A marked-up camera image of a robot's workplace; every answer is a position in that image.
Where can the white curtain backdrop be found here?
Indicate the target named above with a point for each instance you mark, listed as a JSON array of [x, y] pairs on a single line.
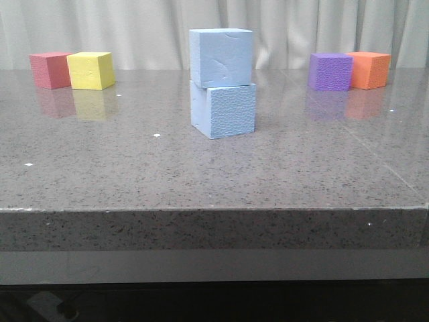
[[153, 35]]

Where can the yellow foam cube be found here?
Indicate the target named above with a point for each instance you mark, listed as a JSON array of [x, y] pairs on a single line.
[[91, 70]]

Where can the orange foam cube right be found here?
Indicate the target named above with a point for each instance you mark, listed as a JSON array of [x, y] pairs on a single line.
[[370, 69]]

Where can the red foam cube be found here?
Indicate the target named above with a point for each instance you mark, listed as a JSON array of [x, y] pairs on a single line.
[[50, 69]]

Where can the purple foam cube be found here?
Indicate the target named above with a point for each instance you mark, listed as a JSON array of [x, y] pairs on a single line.
[[330, 72]]

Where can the light blue foam cube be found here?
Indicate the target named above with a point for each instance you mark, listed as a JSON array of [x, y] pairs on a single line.
[[221, 57], [220, 112]]

